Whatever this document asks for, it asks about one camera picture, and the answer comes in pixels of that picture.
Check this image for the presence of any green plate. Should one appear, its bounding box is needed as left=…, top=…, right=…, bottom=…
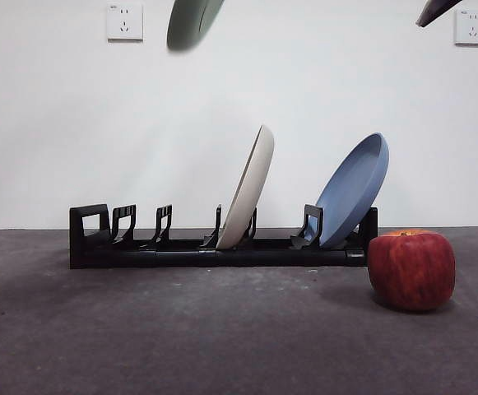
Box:
left=166, top=0, right=226, bottom=53

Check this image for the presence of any red apple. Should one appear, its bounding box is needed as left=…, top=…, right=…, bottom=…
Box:
left=367, top=229, right=457, bottom=312

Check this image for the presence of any blue plate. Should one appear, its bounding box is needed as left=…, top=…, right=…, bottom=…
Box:
left=306, top=132, right=390, bottom=249

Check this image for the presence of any cream plate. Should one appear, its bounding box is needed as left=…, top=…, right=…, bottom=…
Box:
left=216, top=124, right=276, bottom=250

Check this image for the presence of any black plate rack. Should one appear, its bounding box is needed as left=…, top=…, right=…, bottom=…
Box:
left=69, top=203, right=378, bottom=270

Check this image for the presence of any white wall socket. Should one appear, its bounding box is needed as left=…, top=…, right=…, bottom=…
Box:
left=106, top=2, right=144, bottom=42
left=453, top=8, right=478, bottom=47

